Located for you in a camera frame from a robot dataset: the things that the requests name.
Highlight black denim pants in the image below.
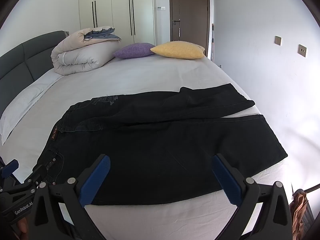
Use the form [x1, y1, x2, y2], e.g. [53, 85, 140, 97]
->
[37, 84, 287, 205]

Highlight brown cloth on rack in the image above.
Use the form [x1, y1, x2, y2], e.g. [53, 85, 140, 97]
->
[289, 189, 315, 240]

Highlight white pillow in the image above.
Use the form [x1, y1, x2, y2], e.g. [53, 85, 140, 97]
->
[1, 69, 63, 146]

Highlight white bed mattress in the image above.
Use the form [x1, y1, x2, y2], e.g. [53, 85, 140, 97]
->
[1, 55, 291, 239]

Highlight dark grey headboard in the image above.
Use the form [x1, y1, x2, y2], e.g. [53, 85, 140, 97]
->
[0, 30, 69, 113]

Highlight folded beige duvet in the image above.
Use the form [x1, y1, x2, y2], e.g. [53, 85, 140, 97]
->
[50, 26, 121, 75]

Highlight purple pillow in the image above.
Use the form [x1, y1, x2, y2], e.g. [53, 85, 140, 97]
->
[113, 43, 154, 59]

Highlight cream wardrobe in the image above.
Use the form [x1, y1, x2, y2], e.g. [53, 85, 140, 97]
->
[79, 0, 156, 46]

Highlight yellow pillow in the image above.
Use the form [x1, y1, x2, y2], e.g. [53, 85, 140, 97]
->
[150, 41, 205, 60]

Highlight brown door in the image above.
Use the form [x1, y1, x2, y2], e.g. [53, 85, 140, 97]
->
[169, 0, 210, 55]

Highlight lower wall socket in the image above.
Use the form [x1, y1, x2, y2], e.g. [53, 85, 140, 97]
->
[298, 44, 306, 57]

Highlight wall socket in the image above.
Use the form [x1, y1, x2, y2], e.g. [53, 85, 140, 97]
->
[274, 36, 282, 46]
[298, 44, 306, 57]

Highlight upper wall socket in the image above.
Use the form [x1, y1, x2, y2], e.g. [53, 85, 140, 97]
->
[274, 36, 282, 46]

